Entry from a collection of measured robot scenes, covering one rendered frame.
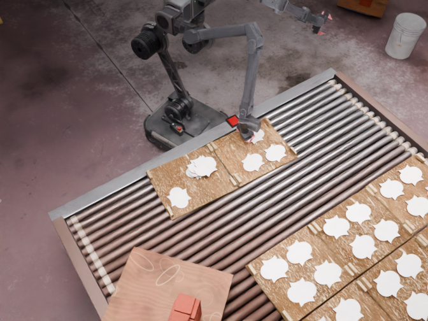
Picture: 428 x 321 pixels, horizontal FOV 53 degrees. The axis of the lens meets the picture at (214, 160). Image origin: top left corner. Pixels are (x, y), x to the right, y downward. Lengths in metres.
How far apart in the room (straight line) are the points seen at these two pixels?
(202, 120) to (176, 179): 1.23
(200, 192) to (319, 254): 0.71
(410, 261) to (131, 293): 1.37
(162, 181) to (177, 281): 0.63
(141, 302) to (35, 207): 1.83
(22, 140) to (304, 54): 2.87
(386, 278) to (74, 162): 2.61
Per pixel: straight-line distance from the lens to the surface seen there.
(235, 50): 4.60
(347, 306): 2.20
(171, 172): 2.44
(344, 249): 2.31
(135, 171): 2.50
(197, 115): 3.60
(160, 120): 3.62
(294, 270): 2.21
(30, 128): 4.17
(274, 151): 2.54
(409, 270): 2.37
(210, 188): 2.38
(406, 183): 2.63
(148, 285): 2.05
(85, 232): 2.36
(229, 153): 2.51
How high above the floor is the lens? 2.96
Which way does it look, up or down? 55 degrees down
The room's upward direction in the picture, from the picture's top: 1 degrees clockwise
